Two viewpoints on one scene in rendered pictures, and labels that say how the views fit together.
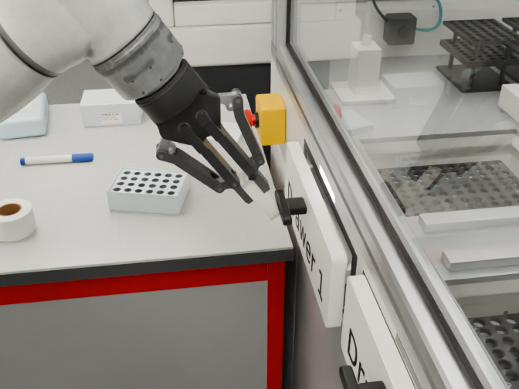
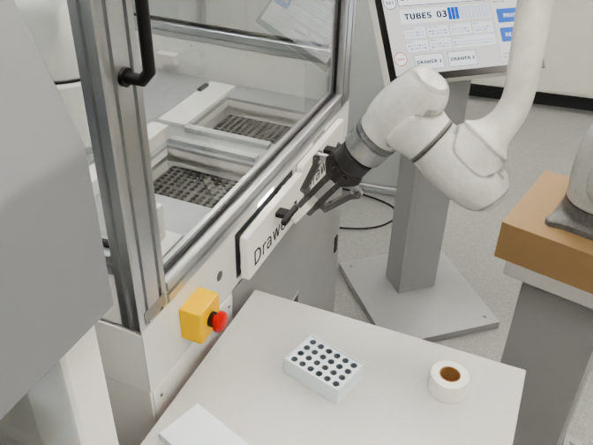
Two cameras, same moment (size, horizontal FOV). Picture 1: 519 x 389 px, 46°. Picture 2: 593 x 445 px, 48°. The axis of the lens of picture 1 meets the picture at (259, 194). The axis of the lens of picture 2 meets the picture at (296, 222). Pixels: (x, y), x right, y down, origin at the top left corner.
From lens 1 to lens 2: 1.83 m
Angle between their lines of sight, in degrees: 107
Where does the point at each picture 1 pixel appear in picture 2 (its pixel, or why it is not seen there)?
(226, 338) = not seen: hidden behind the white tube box
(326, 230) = (291, 183)
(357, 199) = (288, 150)
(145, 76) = not seen: hidden behind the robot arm
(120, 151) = not seen: outside the picture
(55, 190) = (402, 426)
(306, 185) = (273, 205)
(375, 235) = (299, 138)
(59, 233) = (409, 368)
